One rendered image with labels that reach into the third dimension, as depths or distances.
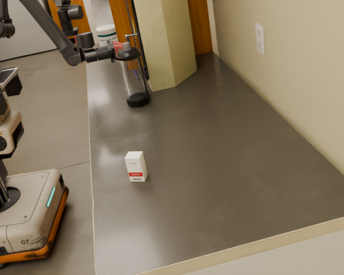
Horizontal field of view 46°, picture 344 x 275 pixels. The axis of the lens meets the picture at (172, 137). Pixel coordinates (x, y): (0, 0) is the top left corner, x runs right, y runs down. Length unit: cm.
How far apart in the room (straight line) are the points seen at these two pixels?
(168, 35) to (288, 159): 82
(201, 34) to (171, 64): 44
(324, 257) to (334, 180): 21
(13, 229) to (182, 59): 131
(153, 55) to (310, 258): 109
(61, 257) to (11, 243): 30
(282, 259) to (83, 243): 168
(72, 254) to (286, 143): 158
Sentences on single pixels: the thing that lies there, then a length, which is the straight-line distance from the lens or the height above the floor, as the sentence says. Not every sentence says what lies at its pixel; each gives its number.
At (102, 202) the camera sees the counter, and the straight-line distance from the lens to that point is 122.
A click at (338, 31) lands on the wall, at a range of 114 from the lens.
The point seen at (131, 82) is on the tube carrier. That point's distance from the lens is 169.
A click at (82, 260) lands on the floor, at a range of 247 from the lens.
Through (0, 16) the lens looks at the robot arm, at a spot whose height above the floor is 131.
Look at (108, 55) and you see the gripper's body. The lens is 182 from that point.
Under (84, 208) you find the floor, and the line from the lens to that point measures 284.
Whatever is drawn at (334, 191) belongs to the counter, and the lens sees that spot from 115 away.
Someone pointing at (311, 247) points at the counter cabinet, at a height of 87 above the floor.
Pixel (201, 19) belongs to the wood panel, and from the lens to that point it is 221.
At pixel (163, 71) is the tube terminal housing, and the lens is 184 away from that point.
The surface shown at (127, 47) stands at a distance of 168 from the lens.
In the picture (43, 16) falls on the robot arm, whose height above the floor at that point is 135.
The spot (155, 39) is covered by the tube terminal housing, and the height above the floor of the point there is 118.
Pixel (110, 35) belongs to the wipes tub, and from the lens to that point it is 253.
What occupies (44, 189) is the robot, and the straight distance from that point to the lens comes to 265.
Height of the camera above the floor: 165
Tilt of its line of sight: 29 degrees down
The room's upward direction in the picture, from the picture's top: 11 degrees counter-clockwise
